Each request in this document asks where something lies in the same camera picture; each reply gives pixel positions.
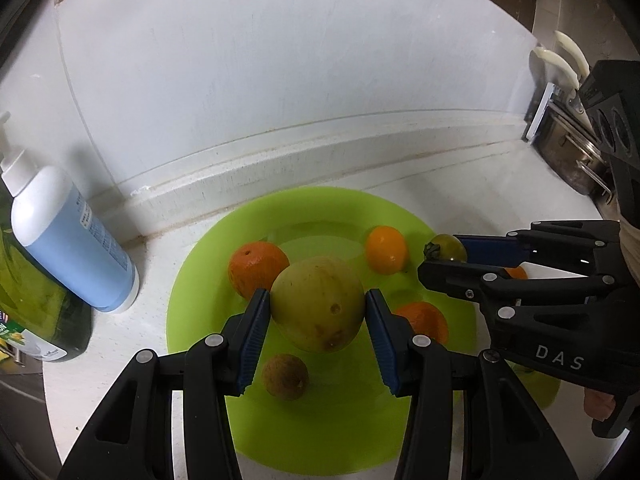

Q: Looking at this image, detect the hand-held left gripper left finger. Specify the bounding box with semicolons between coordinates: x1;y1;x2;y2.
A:
57;287;272;480

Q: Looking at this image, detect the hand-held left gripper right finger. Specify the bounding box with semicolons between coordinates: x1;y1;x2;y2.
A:
365;288;583;480

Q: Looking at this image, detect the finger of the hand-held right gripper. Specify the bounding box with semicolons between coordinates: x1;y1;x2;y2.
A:
417;259;614;314
452;220;621;277

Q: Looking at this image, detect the small green tomato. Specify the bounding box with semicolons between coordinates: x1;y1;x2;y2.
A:
424;233;468;264

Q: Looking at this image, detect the brown longan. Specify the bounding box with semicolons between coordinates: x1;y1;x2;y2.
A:
261;353;309;401

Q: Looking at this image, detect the green apple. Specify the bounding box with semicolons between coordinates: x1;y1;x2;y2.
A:
510;362;562;411

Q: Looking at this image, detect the large orange tangerine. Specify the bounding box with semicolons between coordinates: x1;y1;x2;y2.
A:
228;241;291;302

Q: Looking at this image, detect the yellow-green pear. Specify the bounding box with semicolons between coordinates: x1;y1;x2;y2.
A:
270;256;367;353

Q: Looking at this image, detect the green plate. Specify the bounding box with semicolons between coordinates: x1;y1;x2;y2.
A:
167;186;481;474

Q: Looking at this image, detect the person's right hand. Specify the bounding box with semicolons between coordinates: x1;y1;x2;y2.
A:
582;389;617;419

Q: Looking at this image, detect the stainless steel pot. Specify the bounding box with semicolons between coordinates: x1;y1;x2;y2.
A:
535;102;617;202

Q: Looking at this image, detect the white pump lotion bottle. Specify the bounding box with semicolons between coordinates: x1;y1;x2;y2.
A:
0;111;140;314

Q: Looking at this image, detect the green dish soap bottle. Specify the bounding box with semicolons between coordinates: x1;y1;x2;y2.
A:
0;180;94;364

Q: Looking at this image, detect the white knife handle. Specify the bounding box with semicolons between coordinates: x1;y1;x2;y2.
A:
531;46;580;90
552;30;592;82

